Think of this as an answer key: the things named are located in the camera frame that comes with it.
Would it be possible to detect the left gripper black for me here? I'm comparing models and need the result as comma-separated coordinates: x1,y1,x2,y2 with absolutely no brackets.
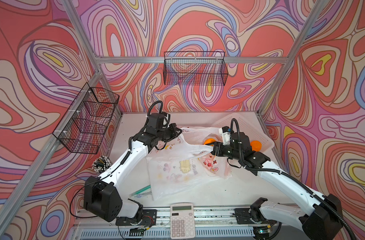
155,123,183,143

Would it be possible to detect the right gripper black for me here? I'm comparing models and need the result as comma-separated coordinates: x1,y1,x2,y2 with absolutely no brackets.
205,141,243,161

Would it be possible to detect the orange fruit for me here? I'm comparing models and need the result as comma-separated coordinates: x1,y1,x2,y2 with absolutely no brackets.
251,141,262,152
204,138,217,146

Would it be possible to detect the printed white plastic bag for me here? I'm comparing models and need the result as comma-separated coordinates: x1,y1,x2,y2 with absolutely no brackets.
198,153,232,180

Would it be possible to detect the white plastic fruit basket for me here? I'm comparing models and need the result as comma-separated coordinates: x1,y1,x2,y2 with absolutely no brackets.
212,113,274,154

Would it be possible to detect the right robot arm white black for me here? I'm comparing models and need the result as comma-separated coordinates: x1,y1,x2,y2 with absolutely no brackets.
212,127,357,240

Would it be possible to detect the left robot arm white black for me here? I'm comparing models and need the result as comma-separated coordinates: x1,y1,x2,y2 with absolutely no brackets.
83,112,182,223

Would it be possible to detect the clear plastic bag bottom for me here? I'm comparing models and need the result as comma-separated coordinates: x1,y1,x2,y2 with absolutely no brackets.
145,145,222,201

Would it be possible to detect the green pen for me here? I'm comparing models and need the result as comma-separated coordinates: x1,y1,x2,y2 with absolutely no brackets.
130,185,151,198

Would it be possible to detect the cup of pens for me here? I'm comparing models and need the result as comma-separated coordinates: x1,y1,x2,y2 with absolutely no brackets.
91,156,112,174

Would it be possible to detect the white desk calculator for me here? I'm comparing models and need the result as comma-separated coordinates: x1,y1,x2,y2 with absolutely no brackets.
170,203,196,240

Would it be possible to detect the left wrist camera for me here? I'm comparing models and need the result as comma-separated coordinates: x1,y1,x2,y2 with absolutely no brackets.
162,112,170,126

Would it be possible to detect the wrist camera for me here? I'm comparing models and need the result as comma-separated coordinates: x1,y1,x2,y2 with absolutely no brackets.
162,112,170,126
219,126,234,146

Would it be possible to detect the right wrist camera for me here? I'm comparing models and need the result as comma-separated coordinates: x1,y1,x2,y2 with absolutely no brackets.
219,126,234,146

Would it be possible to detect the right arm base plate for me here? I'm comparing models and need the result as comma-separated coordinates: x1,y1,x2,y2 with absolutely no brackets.
233,208,278,225

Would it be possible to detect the black wire basket back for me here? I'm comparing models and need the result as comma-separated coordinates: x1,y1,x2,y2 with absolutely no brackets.
163,51,229,86

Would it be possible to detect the black wire basket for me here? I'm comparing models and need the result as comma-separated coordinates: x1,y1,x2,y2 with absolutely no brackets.
52,83,119,154
163,51,229,86

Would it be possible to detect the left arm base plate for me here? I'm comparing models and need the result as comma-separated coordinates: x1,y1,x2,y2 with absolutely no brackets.
115,209,157,227

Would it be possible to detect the black wire basket left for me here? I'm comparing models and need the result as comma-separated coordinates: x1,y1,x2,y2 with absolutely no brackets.
52,83,119,154

